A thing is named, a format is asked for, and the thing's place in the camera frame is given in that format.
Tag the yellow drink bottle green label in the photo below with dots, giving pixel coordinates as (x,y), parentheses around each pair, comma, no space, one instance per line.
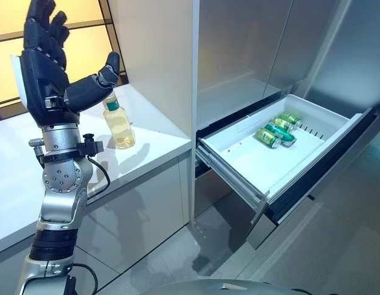
(118,123)

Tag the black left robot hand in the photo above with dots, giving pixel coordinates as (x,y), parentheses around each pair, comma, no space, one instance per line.
(45,70)

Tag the stainless steel fridge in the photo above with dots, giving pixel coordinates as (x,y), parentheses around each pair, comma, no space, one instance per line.
(300,92)

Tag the white counter cabinet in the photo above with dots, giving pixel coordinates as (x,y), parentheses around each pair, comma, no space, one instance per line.
(94,172)

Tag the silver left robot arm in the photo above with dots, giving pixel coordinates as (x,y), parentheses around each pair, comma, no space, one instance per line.
(59,181)

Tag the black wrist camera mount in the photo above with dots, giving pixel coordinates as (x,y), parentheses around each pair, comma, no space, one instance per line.
(91,145)

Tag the white fridge drawer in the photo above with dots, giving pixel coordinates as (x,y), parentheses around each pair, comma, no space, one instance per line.
(269,147)

